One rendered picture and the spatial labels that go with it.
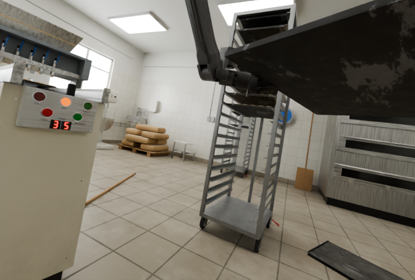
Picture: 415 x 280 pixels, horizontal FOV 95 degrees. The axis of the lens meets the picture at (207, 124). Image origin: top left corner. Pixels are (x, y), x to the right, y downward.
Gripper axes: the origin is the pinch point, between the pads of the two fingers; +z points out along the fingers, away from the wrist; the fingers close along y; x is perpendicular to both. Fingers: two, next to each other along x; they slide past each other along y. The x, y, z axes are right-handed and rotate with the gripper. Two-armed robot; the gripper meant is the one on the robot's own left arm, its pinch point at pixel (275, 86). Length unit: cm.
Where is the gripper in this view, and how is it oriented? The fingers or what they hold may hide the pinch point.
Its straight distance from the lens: 71.1
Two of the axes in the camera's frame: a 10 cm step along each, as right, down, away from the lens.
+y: -2.2, 9.7, -0.7
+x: -1.2, -1.0, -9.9
